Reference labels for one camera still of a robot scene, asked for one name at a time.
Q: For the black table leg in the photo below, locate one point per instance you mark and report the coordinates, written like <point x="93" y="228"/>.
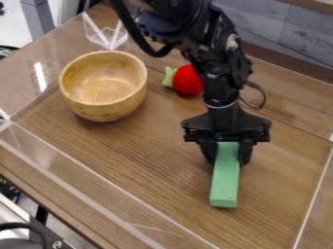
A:
<point x="42" y="215"/>

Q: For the clear acrylic tray enclosure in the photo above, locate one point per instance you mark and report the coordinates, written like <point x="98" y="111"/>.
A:
<point x="129" y="184"/>

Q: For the red felt tomato toy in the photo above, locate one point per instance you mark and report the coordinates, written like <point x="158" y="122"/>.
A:
<point x="184" y="80"/>

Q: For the light wooden bowl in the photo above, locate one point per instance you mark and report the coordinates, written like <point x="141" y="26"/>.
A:
<point x="103" y="85"/>

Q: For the black bracket with bolt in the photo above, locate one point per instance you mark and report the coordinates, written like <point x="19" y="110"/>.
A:
<point x="55" y="242"/>

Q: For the grey post at back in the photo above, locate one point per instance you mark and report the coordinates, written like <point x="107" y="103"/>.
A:
<point x="38" y="17"/>

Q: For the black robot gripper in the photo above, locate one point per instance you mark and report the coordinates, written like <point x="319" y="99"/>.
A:
<point x="240" y="127"/>

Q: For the green rectangular block stick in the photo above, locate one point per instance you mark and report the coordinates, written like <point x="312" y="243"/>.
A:
<point x="224" y="195"/>

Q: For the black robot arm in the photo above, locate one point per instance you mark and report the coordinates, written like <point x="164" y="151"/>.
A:
<point x="196" y="27"/>

